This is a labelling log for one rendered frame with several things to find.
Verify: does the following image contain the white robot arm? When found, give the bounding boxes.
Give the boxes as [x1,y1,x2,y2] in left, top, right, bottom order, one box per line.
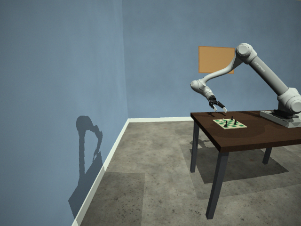
[190,43,301,119]

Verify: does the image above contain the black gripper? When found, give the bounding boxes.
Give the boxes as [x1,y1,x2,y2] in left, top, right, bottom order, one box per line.
[209,96,227,113]

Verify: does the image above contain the green and cream chessboard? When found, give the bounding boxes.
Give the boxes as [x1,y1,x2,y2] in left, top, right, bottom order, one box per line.
[213,119,247,129]

